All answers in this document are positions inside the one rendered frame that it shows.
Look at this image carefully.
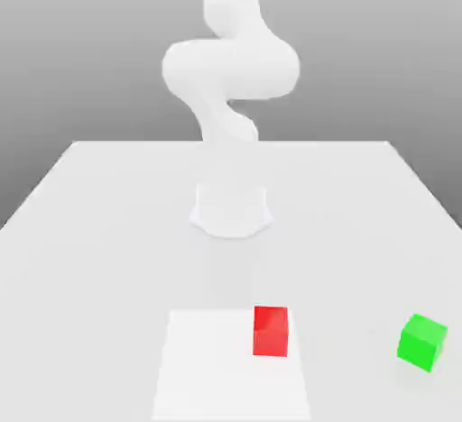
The small green cube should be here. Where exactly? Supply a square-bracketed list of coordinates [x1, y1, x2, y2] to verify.
[395, 313, 449, 373]

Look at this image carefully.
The small red cube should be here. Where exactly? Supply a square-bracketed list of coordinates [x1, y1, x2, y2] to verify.
[252, 305, 290, 359]

